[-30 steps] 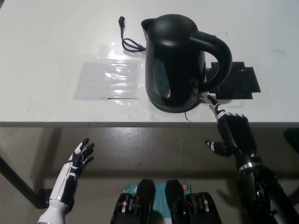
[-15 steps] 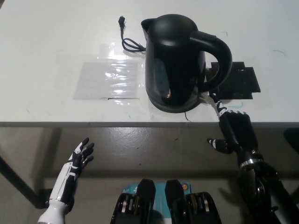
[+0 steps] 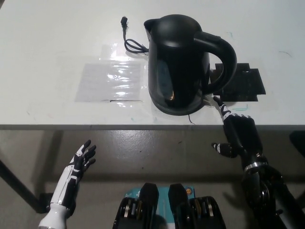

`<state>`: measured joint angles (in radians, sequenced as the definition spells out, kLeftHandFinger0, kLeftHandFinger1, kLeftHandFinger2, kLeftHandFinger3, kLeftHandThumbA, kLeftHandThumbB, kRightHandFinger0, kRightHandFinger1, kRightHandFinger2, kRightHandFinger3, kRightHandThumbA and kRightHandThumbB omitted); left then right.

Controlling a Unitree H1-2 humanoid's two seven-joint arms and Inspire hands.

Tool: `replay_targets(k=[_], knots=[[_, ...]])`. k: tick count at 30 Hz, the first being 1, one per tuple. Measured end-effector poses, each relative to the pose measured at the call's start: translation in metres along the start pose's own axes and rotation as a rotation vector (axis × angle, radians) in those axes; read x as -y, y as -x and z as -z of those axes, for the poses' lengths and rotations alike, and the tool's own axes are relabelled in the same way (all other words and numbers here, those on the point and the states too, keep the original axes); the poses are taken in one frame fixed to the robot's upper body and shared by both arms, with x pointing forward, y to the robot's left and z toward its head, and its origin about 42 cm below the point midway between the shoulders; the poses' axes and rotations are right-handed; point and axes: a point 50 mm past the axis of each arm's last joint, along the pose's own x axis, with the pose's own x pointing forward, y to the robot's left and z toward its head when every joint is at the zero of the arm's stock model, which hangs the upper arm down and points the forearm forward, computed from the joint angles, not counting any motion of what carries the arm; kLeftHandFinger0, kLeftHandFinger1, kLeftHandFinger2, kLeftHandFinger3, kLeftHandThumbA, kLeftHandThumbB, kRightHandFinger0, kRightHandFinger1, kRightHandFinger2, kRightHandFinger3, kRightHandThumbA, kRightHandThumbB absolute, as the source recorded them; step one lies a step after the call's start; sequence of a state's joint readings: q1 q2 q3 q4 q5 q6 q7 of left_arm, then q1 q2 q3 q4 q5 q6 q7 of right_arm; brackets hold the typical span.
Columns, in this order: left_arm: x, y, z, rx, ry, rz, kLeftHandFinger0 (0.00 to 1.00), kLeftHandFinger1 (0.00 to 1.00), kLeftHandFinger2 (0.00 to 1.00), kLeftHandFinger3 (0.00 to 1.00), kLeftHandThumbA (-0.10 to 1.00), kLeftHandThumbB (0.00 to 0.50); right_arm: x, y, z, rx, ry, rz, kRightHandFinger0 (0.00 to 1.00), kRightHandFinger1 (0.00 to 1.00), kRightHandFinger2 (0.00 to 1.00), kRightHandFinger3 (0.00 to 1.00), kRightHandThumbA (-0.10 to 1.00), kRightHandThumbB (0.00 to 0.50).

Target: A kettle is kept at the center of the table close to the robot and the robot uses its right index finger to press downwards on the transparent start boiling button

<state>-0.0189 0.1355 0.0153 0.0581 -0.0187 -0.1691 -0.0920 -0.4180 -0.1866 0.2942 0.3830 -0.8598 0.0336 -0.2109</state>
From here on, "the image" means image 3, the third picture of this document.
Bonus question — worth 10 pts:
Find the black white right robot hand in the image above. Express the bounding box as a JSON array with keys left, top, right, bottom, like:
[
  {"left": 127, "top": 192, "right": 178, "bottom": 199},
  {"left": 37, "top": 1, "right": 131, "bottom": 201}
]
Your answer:
[{"left": 211, "top": 96, "right": 268, "bottom": 170}]

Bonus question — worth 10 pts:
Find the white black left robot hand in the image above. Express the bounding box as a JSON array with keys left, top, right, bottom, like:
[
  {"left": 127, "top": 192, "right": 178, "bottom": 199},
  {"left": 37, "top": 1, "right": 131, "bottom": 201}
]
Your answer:
[{"left": 48, "top": 139, "right": 97, "bottom": 211}]

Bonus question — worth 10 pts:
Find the black electric kettle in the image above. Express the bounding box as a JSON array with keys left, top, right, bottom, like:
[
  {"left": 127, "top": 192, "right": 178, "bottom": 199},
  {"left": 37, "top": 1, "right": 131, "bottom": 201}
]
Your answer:
[{"left": 143, "top": 14, "right": 238, "bottom": 113}]

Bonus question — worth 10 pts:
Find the black kettle power base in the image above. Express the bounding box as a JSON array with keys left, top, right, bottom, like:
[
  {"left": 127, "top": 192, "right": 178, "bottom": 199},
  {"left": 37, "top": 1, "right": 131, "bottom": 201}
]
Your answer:
[{"left": 151, "top": 98, "right": 208, "bottom": 117}]

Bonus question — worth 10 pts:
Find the black teal robot body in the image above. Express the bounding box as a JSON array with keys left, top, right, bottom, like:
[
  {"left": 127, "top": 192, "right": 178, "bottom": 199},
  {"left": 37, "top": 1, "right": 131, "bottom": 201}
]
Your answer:
[{"left": 112, "top": 182, "right": 227, "bottom": 229}]

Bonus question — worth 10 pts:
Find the black metal table leg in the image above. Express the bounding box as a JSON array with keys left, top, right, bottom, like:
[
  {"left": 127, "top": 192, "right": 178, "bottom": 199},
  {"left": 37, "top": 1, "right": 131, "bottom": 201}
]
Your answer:
[{"left": 0, "top": 157, "right": 54, "bottom": 215}]

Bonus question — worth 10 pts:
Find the black textured mat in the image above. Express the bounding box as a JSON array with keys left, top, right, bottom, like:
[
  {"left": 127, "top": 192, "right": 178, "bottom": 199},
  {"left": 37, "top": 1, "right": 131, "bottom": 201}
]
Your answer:
[{"left": 209, "top": 62, "right": 267, "bottom": 102}]

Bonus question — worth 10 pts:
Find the clear plastic sheet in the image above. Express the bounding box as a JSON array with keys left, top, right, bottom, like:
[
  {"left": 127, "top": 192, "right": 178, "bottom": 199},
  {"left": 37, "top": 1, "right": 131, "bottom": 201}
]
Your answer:
[{"left": 75, "top": 62, "right": 146, "bottom": 103}]

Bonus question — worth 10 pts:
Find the black power cord with plug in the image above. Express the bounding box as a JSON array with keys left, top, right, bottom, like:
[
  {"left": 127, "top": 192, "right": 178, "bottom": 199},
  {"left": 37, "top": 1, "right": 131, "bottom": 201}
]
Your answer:
[{"left": 120, "top": 15, "right": 151, "bottom": 55}]

